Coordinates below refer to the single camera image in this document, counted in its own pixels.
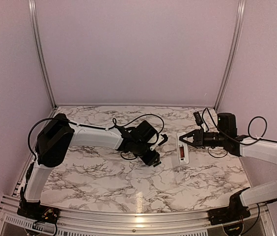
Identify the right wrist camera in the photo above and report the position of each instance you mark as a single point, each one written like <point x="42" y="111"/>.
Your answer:
<point x="198" y="118"/>

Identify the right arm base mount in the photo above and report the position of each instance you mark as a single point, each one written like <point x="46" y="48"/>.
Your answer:
<point x="228" y="214"/>

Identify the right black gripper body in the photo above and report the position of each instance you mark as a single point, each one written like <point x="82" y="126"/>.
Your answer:
<point x="203" y="142"/>

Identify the aluminium frame post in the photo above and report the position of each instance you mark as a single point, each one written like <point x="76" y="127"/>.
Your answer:
<point x="40" y="54"/>
<point x="232" y="52"/>

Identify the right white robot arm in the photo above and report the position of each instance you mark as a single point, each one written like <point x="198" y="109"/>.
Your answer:
<point x="226" y="137"/>

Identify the left aluminium frame post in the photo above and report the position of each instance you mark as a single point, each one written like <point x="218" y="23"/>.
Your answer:
<point x="40" y="54"/>

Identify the right aluminium frame post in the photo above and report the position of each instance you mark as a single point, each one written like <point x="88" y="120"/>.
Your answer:
<point x="232" y="52"/>

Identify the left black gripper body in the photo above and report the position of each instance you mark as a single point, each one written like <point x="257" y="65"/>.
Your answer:
<point x="147" y="159"/>

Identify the front aluminium rail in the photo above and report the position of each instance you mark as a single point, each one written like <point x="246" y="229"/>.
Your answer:
<point x="73" y="222"/>

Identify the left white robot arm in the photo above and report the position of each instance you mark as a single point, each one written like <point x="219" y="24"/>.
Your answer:
<point x="60" y="134"/>

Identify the white battery cover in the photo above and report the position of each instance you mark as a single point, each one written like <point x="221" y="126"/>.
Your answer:
<point x="151" y="195"/>

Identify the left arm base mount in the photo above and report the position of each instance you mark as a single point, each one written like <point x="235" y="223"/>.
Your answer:
<point x="39" y="213"/>

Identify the white remote control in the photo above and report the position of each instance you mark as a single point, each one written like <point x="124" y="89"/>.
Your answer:
<point x="182" y="150"/>

